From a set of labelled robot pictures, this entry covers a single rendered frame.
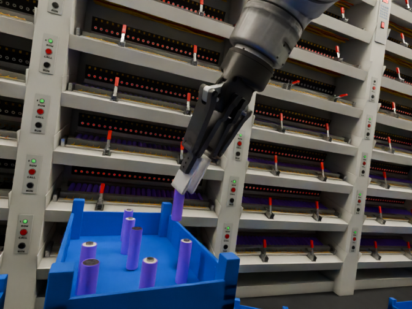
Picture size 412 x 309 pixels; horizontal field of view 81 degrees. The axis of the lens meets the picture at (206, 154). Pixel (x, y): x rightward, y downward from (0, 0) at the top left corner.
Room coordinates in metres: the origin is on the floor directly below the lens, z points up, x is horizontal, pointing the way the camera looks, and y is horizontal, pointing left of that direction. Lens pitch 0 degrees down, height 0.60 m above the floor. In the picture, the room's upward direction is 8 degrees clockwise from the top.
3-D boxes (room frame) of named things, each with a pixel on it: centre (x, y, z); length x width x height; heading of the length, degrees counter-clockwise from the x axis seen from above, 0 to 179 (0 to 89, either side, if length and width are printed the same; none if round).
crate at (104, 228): (0.39, 0.10, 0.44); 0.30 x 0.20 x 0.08; 25
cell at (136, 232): (0.38, 0.09, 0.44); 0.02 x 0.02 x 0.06
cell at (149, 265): (0.29, 0.05, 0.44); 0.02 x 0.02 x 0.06
